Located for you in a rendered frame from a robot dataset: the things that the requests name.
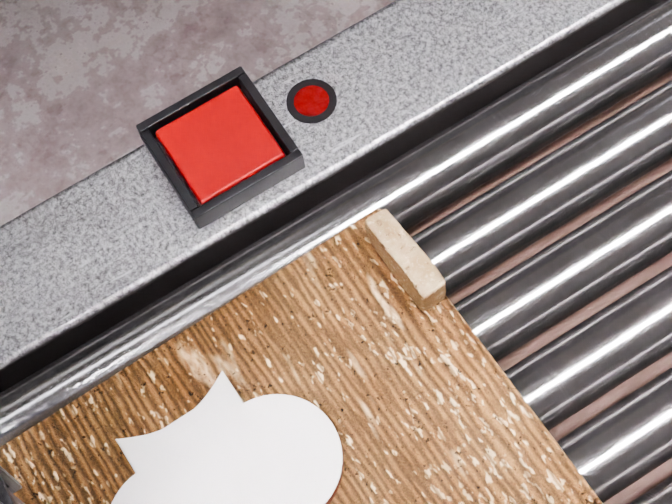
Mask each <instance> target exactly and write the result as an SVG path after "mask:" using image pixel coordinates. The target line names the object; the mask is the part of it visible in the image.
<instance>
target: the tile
mask: <svg viewBox="0 0 672 504"><path fill-rule="evenodd" d="M115 440H116V441H117V443H118V445H119V446H120V448H121V450H122V451H123V453H124V455H125V456H126V458H127V460H128V461H129V463H130V465H131V466H132V468H133V470H134V471H135V474H134V475H133V476H132V477H130V478H129V479H128V480H127V481H126V482H125V483H124V484H123V486H122V487H121V488H120V489H119V491H118V492H117V494H116V496H115V497H114V499H113V501H112V503H111V504H329V503H330V502H331V501H332V499H333V497H334V496H335V494H336V492H337V490H338V488H339V485H340V482H341V479H342V474H343V467H344V458H343V450H342V445H341V442H340V439H339V436H338V433H337V431H336V429H335V427H334V425H333V424H332V422H331V421H330V419H329V418H328V417H327V416H326V415H325V414H324V413H323V412H322V411H321V410H320V409H319V408H318V407H316V406H315V405H313V404H312V403H310V402H308V401H306V400H304V399H301V398H299V397H295V396H291V395H285V394H270V395H264V396H260V397H256V398H254V399H251V400H249V401H247V402H245V403H243V401H242V400H241V398H240V397H239V395H238V394H237V392H236V391H235V389H234V388H233V386H232V384H231V383H230V381H229V380H228V378H227V377H226V375H225V374H224V372H223V371H222V372H221V373H220V375H219V377H218V378H217V380H216V382H215V383H214V385H213V386H212V388H211V389H210V391H209V392H208V393H207V395H206V396H205V397H204V399H203V400H202V401H201V402H200V403H199V404H198V405H197V406H196V407H195V408H194V409H193V410H191V411H190V412H188V413H186V414H185V415H183V416H182V417H180V418H179V419H177V420H176V421H174V422H173V423H171V424H169V425H168V426H166V427H165V428H163V429H161V430H159V431H156V432H153V433H150V434H146V435H141V436H136V437H129V438H121V439H115Z"/></svg>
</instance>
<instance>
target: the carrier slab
mask: <svg viewBox="0 0 672 504"><path fill-rule="evenodd" d="M379 211H381V209H379V208H378V209H376V210H374V211H373V212H371V213H369V214H368V215H366V216H365V217H363V218H362V219H360V220H358V221H357V222H355V223H354V224H352V225H351V226H349V227H347V228H346V229H344V230H343V231H341V232H339V233H338V234H336V235H335V236H333V237H332V238H330V239H328V240H327V241H325V242H324V243H322V244H321V245H319V246H317V247H316V248H314V249H313V250H311V251H309V252H308V253H306V254H305V255H303V256H302V257H300V258H298V259H297V260H295V261H294V262H292V263H290V264H289V265H287V266H286V267H284V268H283V269H281V270H279V271H278V272H276V273H275V274H273V275H272V276H270V277H268V278H267V279H265V280H264V281H262V282H260V283H259V284H257V285H256V286H254V287H253V288H251V289H249V290H248V291H246V292H245V293H243V294H242V295H240V296H238V297H237V298H235V299H234V300H232V301H230V302H229V303H227V304H226V305H224V306H223V307H221V308H219V309H218V310H216V311H215V312H213V313H211V314H210V315H208V316H207V317H205V318H204V319H202V320H200V321H199V322H197V323H196V324H194V325H193V326H191V327H189V328H188V329H186V330H185V331H183V332H181V333H180V334H178V335H177V336H175V337H174V338H172V339H170V340H169V341H167V342H166V343H164V344H163V345H161V346H159V347H158V348H156V349H155V350H153V351H151V352H150V353H148V354H147V355H145V356H144V357H142V358H140V359H139V360H137V361H136V362H134V363H133V364H131V365H129V366H128V367H126V368H125V369H123V370H121V371H120V372H118V373H117V374H115V375H114V376H112V377H110V378H109V379H107V380H106V381H104V382H102V383H101V384H99V385H98V386H96V387H95V388H93V389H91V390H90V391H88V392H87V393H85V394H84V395H82V396H80V397H79V398H77V399H76V400H74V401H72V402H71V403H69V404H68V405H66V406H65V407H63V408H61V409H60V410H58V411H57V412H55V413H54V414H52V415H50V416H49V417H47V418H46V419H44V420H42V421H41V422H39V423H38V424H36V425H35V426H33V427H31V428H30V429H28V430H27V431H25V432H23V433H22V434H20V435H19V436H17V437H16V438H14V439H12V440H11V441H9V442H8V443H6V444H5V445H3V446H1V447H0V466H1V467H2V468H3V469H5V470H6V471H7V472H8V473H9V474H10V475H11V476H12V477H14V478H15V479H16V480H17V481H18V482H19V483H20V484H21V486H22V488H21V489H20V490H18V491H17V492H15V493H13V494H14V495H15V496H16V497H17V498H19V499H20V500H21V501H22V502H23V503H25V504H111V503H112V501H113V499H114V497H115V496H116V494H117V492H118V491H119V489H120V488H121V487H122V486H123V484H124V483H125V482H126V481H127V480H128V479H129V478H130V477H132V476H133V475H134V474H135V471H134V470H133V468H132V466H131V465H130V463H129V461H128V460H127V458H126V456H125V455H124V453H123V451H122V450H121V448H120V446H119V445H118V443H117V441H116V440H115V439H121V438H129V437H136V436H141V435H146V434H150V433H153V432H156V431H159V430H161V429H163V428H165V427H166V426H168V425H169V424H171V423H173V422H174V421H176V420H177V419H179V418H180V417H182V416H183V415H185V414H186V413H188V412H190V411H191V410H193V409H194V408H195V407H196V406H197V405H198V404H199V403H200V402H201V401H202V400H203V399H204V397H205V396H206V395H207V393H208V392H209V391H210V389H211V388H212V386H213V385H214V383H215V382H216V380H217V378H218V377H219V375H220V373H221V372H222V371H223V372H224V374H225V375H226V377H227V378H228V380H229V381H230V383H231V384H232V386H233V388H234V389H235V391H236V392H237V394H238V395H239V397H240V398H241V400H242V401H243V403H245V402H247V401H249V400H251V399H254V398H256V397H260V396H264V395H270V394H285V395H291V396H295V397H299V398H301V399H304V400H306V401H308V402H310V403H312V404H313V405H315V406H316V407H318V408H319V409H320V410H321V411H322V412H323V413H324V414H325V415H326V416H327V417H328V418H329V419H330V421H331V422H332V424H333V425H334V427H335V429H336V431H337V433H338V436H339V439H340V442H341V445H342V450H343V458H344V467H343V474H342V479H341V482H340V485H339V488H338V490H337V492H336V494H335V496H334V497H333V499H332V501H331V502H330V503H329V504H603V503H602V502H601V500H600V499H599V498H598V496H597V495H596V494H595V492H594V491H593V490H592V488H591V487H590V486H589V484H588V483H587V482H586V480H585V479H584V478H583V476H582V475H581V474H580V472H579V471H578V470H577V468H576V467H575V466H574V464H573V463H572V462H571V460H570V459H569V458H568V457H567V455H566V454H565V453H564V451H563V450H562V449H561V447H560V446H559V445H558V443H557V442H556V441H555V439H554V438H553V437H552V435H551V434H550V433H549V431H548V430H547V429H546V427H545V426H544V425H543V423H542V422H541V421H540V419H539V418H538V417H537V415H536V414H535V413H534V411H533V410H532V409H531V407H530V406H529V405H528V403H527V402H526V401H525V399H524V398H523V397H522V396H521V394H520V393H519V392H518V390H517V389H516V388H515V386H514V385H513V384H512V382H511V381H510V380H509V378H508V377H507V376H506V374H505V373H504V372H503V370H502V369H501V368H500V366H499V365H498V364H497V362H496V361H495V360H494V358H493V357H492V356H491V354H490V353H489V352H488V350H487V349H486V348H485V346H484V345H483V344H482V342H481V341H480V340H479V339H478V337H477V336H476V335H475V333H474V332H473V331H472V329H471V328H470V327H469V325H468V324H467V323H466V321H465V320H464V319H463V317H462V316H461V315H460V313H459V312H458V311H457V309H456V308H455V307H454V305H453V304H452V303H451V301H450V300H449V299H448V297H447V296H446V295H445V298H444V299H443V300H442V301H441V302H439V303H438V304H436V305H435V306H433V307H431V308H430V309H428V310H426V311H422V310H420V309H419V308H418V306H417V305H416V304H415V302H414V301H413V300H412V298H411V297H410V296H409V295H408V293H407V292H406V291H405V290H404V288H403V287H402V286H401V285H400V283H399V282H398V281H397V279H396V278H395V276H394V275H393V274H392V272H391V271H390V269H389V268H388V267H387V265H386V264H385V262H384V261H383V260H382V258H381V257H380V255H379V254H378V253H377V251H376V249H375V248H374V246H373V245H372V243H371V241H370V240H369V238H368V236H367V232H366V229H365V220H366V219H367V218H368V217H370V216H372V215H373V214H375V213H377V212H379Z"/></svg>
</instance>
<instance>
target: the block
mask: <svg viewBox="0 0 672 504"><path fill-rule="evenodd" d="M365 229H366V232H367V236H368V238H369V240H370V241H371V243H372V245H373V246H374V248H375V249H376V251H377V253H378V254H379V255H380V257H381V258H382V260H383V261H384V262H385V264H386V265H387V267H388V268H389V269H390V271H391V272H392V274H393V275H394V276H395V278H396V279H397V281H398V282H399V283H400V285H401V286H402V287H403V288H404V290H405V291H406V292H407V293H408V295H409V296H410V297H411V298H412V300H413V301H414V302H415V304H416V305H417V306H418V308H419V309H420V310H422V311H426V310H428V309H430V308H431V307H433V306H435V305H436V304H438V303H439V302H441V301H442V300H443V299H444V298H445V293H446V288H445V279H444V278H443V276H442V275H441V274H440V272H439V271H438V269H437V268H436V266H435V265H434V264H433V262H432V261H431V260H430V259H429V257H428V256H427V255H426V254H425V252H424V251H423V250H422V249H421V248H420V247H419V246H418V244H417V243H416V242H415V241H414V240H413V239H412V238H411V237H410V236H409V234H408V233H407V232H406V231H405V230H404V229H403V227H402V226H401V225H400V224H399V223H398V222H397V220H396V219H395V218H394V217H393V216H392V215H391V214H390V213H389V211H388V210H386V209H384V210H381V211H379V212H377V213H375V214H373V215H372V216H370V217H368V218H367V219H366V220H365Z"/></svg>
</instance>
